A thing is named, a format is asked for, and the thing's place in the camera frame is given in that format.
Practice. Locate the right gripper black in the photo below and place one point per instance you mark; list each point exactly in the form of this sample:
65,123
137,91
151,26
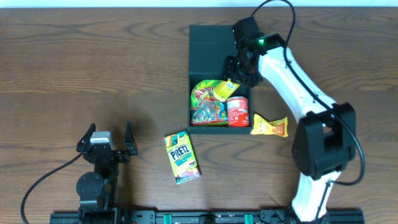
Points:
230,71

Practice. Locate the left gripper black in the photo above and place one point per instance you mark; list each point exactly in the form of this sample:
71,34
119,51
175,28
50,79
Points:
116,155

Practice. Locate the black gift box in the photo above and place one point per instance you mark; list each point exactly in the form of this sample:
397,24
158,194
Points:
209,46

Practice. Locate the yellow Mentos bottle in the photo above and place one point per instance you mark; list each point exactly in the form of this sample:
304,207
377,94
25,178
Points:
225,89

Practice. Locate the red tin can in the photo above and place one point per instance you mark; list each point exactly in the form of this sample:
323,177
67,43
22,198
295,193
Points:
238,113

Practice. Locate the Haribo gummy bag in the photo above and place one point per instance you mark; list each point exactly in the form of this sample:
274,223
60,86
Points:
206,109

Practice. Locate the yellow Pretz snack box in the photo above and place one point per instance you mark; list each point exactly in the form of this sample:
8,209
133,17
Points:
182,157

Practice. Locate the yellow orange candy packet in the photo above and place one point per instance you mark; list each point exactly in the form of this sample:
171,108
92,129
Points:
263,126

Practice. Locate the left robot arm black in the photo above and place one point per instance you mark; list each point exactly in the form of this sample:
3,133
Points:
97,189

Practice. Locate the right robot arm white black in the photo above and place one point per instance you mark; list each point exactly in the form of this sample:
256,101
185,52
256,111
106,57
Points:
323,142

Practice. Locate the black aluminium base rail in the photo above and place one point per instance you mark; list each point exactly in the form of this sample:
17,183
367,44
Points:
264,216

